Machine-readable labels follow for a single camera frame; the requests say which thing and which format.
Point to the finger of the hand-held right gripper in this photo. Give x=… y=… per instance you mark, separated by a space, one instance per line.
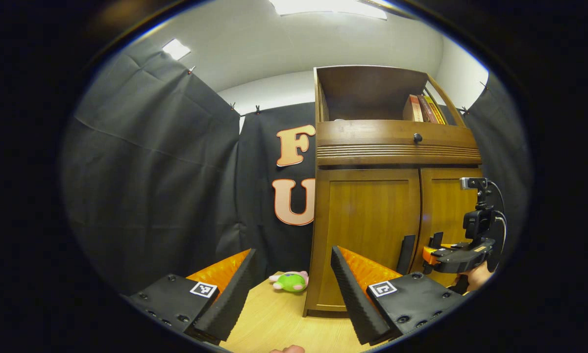
x=428 y=256

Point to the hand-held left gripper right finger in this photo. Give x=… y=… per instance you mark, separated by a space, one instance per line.
x=353 y=299

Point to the cream and red book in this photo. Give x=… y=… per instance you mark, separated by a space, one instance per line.
x=414 y=109

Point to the wooden double-door shoe cabinet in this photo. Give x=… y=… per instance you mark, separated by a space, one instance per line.
x=367 y=93

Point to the green plush toy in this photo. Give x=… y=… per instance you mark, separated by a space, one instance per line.
x=291 y=283

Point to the yellow book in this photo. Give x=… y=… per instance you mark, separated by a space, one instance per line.
x=436 y=113

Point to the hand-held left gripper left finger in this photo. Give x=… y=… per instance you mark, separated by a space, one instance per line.
x=232 y=299

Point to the small ceiling light panel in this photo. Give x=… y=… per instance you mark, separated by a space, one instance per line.
x=176 y=49

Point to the wooden shoe cabinet door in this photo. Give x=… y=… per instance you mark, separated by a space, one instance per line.
x=443 y=211
x=367 y=220

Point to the wooden cabinet drawer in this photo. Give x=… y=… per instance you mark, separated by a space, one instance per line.
x=372 y=135

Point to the brown book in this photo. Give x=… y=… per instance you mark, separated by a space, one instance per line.
x=426 y=110

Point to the black backdrop cloth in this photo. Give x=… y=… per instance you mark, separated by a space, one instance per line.
x=142 y=186

